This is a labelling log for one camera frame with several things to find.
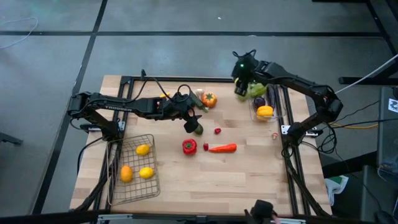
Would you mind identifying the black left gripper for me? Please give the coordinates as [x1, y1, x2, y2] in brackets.
[156, 90, 203, 134]

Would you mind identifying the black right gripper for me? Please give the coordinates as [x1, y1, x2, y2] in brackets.
[231, 51, 261, 97]

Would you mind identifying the round purple vegetable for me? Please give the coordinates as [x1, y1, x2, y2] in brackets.
[253, 96, 267, 109]

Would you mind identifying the red bell pepper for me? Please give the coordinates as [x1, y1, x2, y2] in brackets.
[182, 138, 198, 156]

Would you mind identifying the yellow bell pepper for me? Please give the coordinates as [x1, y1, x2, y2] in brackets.
[256, 105, 274, 121]

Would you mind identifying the orange carrot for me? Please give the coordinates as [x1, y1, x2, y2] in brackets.
[208, 143, 238, 154]

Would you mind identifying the yellow round fruit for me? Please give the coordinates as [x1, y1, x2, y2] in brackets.
[136, 144, 151, 157]

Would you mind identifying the yellow lemon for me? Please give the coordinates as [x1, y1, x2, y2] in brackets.
[139, 167, 155, 180]

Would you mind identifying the orange citrus fruit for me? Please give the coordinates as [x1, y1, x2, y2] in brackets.
[120, 164, 134, 184]

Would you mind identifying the gold wire basket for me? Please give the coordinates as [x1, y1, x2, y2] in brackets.
[106, 134, 161, 207]

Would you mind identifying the dark green cucumber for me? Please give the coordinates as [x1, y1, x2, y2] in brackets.
[190, 91, 208, 113]

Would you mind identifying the orange tomato green stem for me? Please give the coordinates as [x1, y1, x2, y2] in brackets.
[201, 92, 218, 109]

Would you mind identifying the clear plastic container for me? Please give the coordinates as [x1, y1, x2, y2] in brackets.
[248, 85, 282, 123]

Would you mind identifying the grey metal plate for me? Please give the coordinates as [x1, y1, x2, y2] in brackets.
[97, 213, 134, 223]

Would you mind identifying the white and green packet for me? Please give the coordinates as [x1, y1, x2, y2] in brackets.
[324, 174, 349, 207]

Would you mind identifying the grey box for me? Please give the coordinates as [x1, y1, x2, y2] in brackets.
[376, 86, 398, 170]

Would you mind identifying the black furniture foot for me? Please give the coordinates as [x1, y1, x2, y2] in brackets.
[0, 131, 24, 146]

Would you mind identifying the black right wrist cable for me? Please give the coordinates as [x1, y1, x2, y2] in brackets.
[232, 49, 257, 60]

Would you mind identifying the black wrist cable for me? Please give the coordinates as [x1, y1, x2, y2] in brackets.
[232, 49, 257, 60]
[132, 76, 192, 104]

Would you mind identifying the black aluminium table frame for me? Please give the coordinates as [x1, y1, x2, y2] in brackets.
[70, 68, 332, 218]

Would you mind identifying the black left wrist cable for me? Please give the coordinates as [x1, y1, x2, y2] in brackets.
[132, 76, 192, 104]

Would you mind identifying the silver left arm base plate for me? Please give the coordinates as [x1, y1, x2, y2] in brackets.
[80, 121, 126, 133]

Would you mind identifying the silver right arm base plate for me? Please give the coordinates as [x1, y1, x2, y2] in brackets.
[280, 124, 321, 138]

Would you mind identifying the coiled black cable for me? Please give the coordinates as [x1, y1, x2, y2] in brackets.
[316, 123, 339, 155]

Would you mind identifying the black left base cable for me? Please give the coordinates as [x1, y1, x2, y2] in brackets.
[76, 136, 108, 175]

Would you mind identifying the black camera device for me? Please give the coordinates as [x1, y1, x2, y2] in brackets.
[244, 199, 279, 224]

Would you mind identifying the yellow cable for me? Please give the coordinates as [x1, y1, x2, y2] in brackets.
[326, 119, 379, 129]

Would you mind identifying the black desk frame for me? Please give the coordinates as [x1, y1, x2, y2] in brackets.
[312, 0, 398, 85]

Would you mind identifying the thick white cable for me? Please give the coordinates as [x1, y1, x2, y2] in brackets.
[334, 54, 398, 95]

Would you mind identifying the long black cable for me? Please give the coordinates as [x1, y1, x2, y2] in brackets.
[337, 117, 398, 127]

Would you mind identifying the white floor cable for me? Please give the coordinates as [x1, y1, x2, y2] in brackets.
[0, 17, 39, 50]

